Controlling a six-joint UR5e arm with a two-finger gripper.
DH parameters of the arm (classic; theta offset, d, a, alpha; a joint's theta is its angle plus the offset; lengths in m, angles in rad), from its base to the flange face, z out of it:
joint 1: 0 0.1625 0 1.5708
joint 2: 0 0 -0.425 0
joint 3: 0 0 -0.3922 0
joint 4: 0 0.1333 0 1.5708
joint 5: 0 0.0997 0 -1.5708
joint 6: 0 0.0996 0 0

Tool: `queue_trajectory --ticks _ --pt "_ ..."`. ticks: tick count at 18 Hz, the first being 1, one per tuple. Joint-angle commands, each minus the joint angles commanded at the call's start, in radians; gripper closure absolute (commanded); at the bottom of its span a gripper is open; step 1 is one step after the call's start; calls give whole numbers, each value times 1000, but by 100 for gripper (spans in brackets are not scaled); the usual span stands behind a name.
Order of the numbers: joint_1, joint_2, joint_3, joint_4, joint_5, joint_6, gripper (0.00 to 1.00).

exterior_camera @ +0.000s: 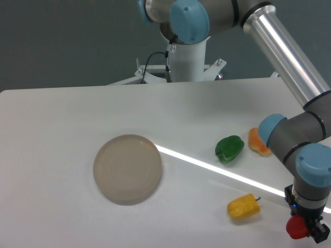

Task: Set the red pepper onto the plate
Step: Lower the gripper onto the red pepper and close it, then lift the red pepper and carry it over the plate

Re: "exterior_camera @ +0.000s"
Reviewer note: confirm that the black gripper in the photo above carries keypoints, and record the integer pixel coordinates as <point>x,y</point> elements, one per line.
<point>309,202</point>

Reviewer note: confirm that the red pepper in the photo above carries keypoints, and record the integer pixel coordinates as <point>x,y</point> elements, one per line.
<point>296,227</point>

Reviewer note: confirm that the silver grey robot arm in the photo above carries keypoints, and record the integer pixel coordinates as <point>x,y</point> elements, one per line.
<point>296,142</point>

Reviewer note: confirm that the yellow pepper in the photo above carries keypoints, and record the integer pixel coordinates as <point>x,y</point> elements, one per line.
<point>243,207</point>

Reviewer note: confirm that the orange pepper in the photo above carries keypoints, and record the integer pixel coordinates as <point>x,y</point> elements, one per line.
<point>256,144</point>

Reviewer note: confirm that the green pepper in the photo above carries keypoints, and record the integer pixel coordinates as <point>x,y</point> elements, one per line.
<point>229,148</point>

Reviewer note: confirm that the beige round plate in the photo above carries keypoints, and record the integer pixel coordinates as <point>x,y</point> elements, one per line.
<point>127,169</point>

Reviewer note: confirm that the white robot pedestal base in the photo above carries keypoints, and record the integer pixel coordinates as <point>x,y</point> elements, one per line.
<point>178,63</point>

